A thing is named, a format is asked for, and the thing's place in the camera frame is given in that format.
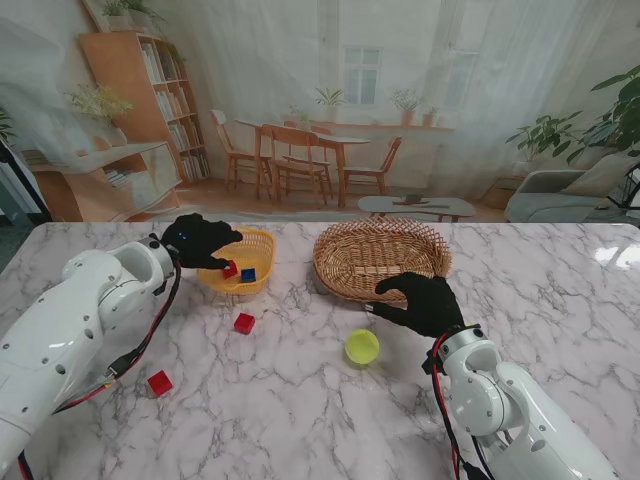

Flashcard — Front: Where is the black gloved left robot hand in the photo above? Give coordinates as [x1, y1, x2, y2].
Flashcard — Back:
[160, 213, 245, 275]

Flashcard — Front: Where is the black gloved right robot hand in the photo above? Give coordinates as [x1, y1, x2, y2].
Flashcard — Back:
[364, 271, 469, 339]

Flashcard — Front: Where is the yellow plastic mesh basket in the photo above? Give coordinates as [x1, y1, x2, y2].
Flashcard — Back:
[196, 227, 277, 296]

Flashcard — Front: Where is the yellow-green tennis ball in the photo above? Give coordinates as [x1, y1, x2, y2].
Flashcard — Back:
[343, 328, 381, 369]

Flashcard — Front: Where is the oval woven wicker basket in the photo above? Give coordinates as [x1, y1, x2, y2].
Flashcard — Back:
[312, 215, 455, 304]

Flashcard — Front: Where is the black backdrop stand pole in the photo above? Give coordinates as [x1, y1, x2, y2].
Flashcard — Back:
[0, 134, 54, 224]

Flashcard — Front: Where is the printed room scene backdrop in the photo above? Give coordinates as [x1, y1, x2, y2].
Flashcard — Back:
[0, 0, 640, 224]

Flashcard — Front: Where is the black tripod stand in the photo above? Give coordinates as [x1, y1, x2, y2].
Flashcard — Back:
[607, 164, 640, 216]

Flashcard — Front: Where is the red black left arm cable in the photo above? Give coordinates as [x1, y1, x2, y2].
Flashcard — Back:
[17, 259, 184, 480]

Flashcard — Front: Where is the red black arm cable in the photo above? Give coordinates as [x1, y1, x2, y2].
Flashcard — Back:
[424, 332, 496, 480]
[17, 259, 184, 480]

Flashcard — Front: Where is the red black right arm cable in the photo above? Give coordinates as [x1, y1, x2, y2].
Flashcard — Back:
[424, 332, 496, 480]

